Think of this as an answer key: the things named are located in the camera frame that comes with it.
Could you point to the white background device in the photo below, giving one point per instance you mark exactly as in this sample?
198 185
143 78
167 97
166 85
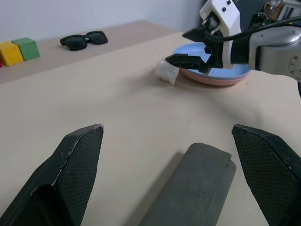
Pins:
291 8

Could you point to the blue plate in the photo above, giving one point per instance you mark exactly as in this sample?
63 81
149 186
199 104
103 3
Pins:
235 71

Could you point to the pink plate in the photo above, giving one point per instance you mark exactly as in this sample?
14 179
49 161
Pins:
218 83

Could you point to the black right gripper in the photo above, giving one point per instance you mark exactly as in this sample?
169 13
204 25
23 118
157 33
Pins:
216 51

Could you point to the green wooden block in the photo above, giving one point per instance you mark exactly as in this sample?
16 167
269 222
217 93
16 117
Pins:
27 48

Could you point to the black sunglasses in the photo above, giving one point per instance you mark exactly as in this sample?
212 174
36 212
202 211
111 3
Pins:
75 42

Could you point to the grey glasses case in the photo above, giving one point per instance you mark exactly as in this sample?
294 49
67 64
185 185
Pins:
192 188

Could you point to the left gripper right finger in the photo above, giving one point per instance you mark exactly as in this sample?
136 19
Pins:
270 169

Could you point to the crumpled white paper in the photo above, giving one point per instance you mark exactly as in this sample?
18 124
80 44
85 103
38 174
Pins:
165 71

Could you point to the yellow wooden block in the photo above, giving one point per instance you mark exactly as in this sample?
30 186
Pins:
10 54

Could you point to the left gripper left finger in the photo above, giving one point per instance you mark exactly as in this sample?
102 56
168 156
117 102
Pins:
70 169

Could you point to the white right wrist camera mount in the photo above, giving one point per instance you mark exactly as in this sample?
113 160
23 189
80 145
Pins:
230 21

